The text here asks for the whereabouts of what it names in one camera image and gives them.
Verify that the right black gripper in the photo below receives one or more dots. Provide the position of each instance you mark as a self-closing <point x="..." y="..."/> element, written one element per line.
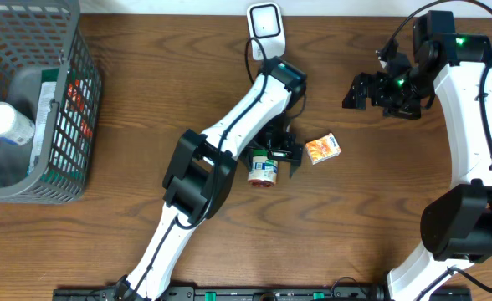
<point x="378" y="79"/>

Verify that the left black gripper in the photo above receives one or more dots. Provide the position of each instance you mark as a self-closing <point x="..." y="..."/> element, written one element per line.
<point x="292" y="152"/>

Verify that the green-lid seasoning jar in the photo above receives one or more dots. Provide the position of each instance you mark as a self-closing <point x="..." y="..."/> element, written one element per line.
<point x="264" y="171"/>

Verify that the orange Kleenex tissue pack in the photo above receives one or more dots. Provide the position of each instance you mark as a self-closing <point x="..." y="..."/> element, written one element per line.
<point x="323" y="148"/>

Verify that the green 3M gloves package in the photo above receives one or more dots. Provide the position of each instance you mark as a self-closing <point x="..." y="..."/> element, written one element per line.
<point x="75" y="123"/>

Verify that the white cylindrical container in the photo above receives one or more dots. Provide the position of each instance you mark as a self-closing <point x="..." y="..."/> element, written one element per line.
<point x="15" y="128"/>

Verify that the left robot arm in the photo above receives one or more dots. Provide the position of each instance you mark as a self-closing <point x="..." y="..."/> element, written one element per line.
<point x="201" y="171"/>

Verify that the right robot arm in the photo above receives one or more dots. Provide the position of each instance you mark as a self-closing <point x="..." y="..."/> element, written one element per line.
<point x="455" y="70"/>

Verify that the white barcode scanner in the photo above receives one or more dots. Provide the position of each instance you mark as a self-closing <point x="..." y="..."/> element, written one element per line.
<point x="266" y="24"/>

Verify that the grey plastic mesh basket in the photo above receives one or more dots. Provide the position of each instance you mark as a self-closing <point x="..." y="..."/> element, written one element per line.
<point x="37" y="35"/>

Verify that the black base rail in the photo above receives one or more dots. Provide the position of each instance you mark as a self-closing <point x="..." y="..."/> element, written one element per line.
<point x="182" y="293"/>

